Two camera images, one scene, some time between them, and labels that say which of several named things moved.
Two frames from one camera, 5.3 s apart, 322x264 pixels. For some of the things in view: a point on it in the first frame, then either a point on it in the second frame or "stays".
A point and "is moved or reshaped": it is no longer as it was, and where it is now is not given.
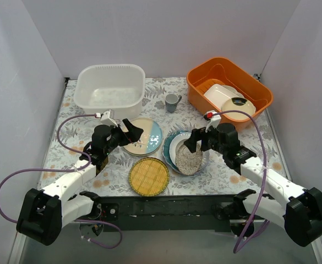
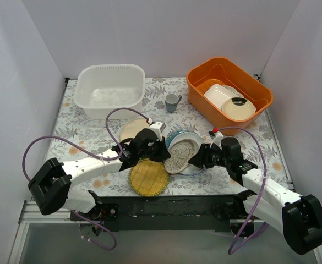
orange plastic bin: [224, 71] stays
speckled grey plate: [187, 163] is moved or reshaped
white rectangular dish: [218, 94] stays
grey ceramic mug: [172, 100] stays
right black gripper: [202, 139] → [205, 156]
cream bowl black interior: [239, 103] stays
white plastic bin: [99, 88] stays
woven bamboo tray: [148, 177] stays
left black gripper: [123, 133] → [157, 150]
